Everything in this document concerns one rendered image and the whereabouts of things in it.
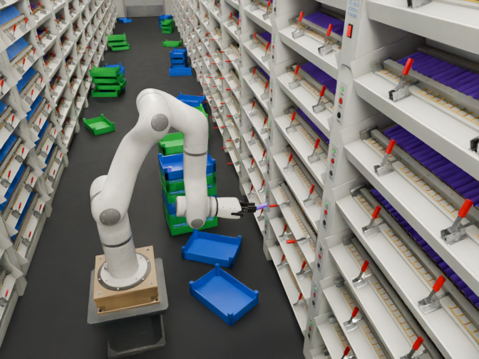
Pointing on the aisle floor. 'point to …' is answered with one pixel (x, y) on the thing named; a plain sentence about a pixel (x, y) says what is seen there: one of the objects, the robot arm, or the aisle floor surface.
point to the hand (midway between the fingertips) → (250, 207)
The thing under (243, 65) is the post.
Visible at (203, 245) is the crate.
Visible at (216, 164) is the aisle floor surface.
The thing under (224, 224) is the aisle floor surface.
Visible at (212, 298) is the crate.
